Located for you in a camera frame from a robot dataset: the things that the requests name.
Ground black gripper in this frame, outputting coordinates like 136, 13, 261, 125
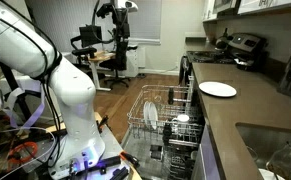
112, 8, 131, 40

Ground white dinner plate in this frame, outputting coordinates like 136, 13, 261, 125
148, 101, 160, 131
198, 81, 238, 99
142, 100, 151, 129

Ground dishwasher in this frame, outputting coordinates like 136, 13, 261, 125
120, 74, 208, 180

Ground lower dishwasher rack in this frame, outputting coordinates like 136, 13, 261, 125
148, 141, 201, 180

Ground window blind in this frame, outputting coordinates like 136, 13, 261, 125
128, 0, 163, 46

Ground black office chair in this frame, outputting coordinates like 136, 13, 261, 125
98, 39, 133, 90

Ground wooden desk white legs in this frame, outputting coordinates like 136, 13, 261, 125
86, 50, 117, 93

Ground white drawer unit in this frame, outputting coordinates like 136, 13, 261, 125
124, 46, 143, 78

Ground black chair with armrests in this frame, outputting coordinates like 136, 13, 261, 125
69, 34, 106, 81

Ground wooden board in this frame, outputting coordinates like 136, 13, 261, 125
44, 111, 103, 134

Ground narrow white upper cabinet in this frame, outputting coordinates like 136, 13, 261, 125
202, 0, 219, 22

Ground stainless black stove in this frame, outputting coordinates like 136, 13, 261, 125
179, 32, 269, 86

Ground black kettle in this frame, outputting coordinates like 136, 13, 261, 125
214, 27, 233, 52

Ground white mug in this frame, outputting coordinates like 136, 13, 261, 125
171, 114, 191, 134

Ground dark microwave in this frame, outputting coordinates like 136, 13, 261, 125
213, 0, 243, 16

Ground black cup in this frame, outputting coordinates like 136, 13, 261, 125
162, 123, 174, 146

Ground metal robot mounting table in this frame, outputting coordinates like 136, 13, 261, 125
34, 111, 143, 180

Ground black stand pole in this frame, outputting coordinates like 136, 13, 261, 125
0, 61, 33, 123

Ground black pan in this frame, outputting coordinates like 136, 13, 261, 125
234, 57, 261, 72

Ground black clamp bar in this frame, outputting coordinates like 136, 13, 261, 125
94, 155, 123, 174

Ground white sink base cabinet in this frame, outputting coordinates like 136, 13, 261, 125
191, 124, 224, 180

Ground steel kitchen sink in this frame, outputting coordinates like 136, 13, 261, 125
235, 122, 291, 180

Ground white dish in sink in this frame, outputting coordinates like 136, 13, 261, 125
258, 167, 286, 180

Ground clear glass pitcher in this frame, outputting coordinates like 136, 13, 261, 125
265, 141, 291, 180

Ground wire dishwasher rack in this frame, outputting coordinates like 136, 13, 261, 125
126, 84, 205, 148

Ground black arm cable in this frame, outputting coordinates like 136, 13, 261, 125
0, 0, 64, 169

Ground white cable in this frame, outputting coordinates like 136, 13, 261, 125
0, 125, 58, 180

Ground pale lavender strap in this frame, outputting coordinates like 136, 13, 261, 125
0, 85, 47, 130

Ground orange cable coil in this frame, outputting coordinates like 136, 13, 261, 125
6, 141, 39, 166

